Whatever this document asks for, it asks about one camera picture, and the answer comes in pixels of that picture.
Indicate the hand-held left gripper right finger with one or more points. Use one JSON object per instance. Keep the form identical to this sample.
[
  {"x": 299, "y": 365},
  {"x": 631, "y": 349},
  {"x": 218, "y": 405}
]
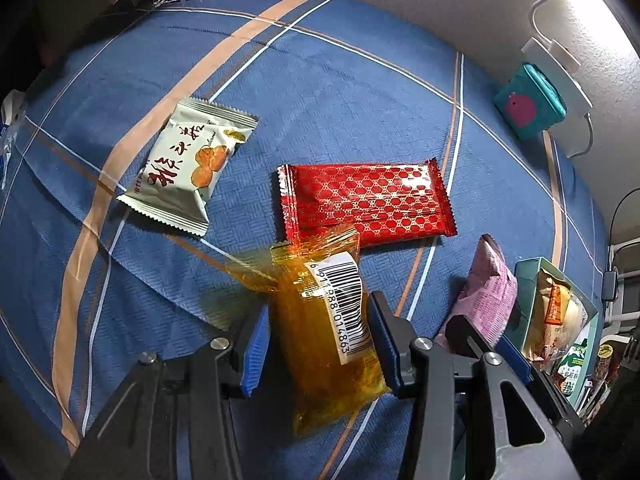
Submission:
[{"x": 382, "y": 345}]

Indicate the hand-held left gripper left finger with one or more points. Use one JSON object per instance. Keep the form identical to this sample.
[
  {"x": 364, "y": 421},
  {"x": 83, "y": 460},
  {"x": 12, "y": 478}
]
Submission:
[{"x": 255, "y": 355}]

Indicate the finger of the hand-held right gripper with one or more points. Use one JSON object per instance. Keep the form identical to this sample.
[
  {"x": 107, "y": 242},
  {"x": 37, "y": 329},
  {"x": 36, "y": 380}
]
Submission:
[
  {"x": 462, "y": 335},
  {"x": 515, "y": 360}
]

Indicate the pink snack packet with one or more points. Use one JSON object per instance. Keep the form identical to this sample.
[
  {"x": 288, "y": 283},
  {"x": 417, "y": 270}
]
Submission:
[{"x": 487, "y": 295}]

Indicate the tan snack packet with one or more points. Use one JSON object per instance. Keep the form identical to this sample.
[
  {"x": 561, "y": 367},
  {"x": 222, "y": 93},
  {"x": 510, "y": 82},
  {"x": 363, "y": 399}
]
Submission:
[{"x": 552, "y": 310}]

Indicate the orange clear cake packet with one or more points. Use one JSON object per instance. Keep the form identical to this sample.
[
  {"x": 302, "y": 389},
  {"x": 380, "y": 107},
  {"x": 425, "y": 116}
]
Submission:
[{"x": 320, "y": 350}]

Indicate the teal cardboard box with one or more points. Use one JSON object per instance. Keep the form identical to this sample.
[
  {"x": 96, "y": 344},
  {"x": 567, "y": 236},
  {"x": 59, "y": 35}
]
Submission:
[{"x": 522, "y": 272}]

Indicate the yellow capped bottle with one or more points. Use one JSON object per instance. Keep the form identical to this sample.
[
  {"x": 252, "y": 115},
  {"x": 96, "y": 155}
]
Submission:
[{"x": 605, "y": 355}]

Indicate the grey power adapter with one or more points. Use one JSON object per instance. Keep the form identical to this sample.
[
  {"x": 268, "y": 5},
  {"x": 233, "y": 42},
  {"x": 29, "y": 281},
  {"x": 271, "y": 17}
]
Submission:
[{"x": 610, "y": 286}]

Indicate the red patterned snack packet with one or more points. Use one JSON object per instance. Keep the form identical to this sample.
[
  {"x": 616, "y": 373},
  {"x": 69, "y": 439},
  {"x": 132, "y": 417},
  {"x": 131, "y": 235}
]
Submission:
[{"x": 370, "y": 200}]

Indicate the white metal rack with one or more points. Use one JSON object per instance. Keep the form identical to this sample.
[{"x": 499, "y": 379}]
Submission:
[{"x": 625, "y": 246}]

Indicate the pale green snack packet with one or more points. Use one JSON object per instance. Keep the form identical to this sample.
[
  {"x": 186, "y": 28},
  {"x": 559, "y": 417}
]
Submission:
[{"x": 180, "y": 180}]

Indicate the small teal box pink figure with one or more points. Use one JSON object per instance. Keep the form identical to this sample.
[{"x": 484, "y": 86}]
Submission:
[{"x": 527, "y": 105}]

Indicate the blue white crumpled bag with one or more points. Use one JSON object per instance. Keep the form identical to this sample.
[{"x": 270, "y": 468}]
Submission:
[{"x": 7, "y": 135}]

